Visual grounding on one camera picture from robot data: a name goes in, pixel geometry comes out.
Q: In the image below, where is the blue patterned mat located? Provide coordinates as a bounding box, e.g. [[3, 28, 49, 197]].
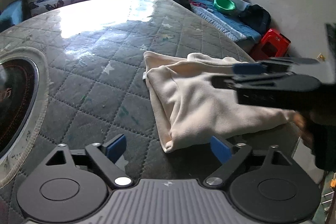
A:
[[190, 0, 262, 42]]

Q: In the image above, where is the red plastic stool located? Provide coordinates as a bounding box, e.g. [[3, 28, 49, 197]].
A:
[[249, 28, 291, 59]]

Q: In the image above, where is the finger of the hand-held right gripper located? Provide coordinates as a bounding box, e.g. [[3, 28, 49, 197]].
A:
[[232, 57, 321, 75], [211, 74, 322, 91]]

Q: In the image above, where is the cream fleece garment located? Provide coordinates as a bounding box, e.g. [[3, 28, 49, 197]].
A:
[[143, 51, 300, 154]]

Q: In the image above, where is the black backpack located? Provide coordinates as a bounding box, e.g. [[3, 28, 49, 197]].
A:
[[240, 4, 271, 36]]

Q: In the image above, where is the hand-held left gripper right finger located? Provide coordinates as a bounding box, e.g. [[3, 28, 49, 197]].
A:
[[203, 135, 296, 190]]

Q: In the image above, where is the round black induction cooktop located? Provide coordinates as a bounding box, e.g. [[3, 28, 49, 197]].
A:
[[0, 57, 40, 159]]

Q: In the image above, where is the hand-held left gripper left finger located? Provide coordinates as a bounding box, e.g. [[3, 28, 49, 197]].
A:
[[45, 134, 133, 190]]

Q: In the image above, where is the green plastic bowl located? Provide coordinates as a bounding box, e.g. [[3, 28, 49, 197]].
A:
[[213, 0, 236, 15]]

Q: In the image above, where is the person's right hand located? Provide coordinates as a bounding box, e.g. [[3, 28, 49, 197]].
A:
[[293, 111, 316, 151]]

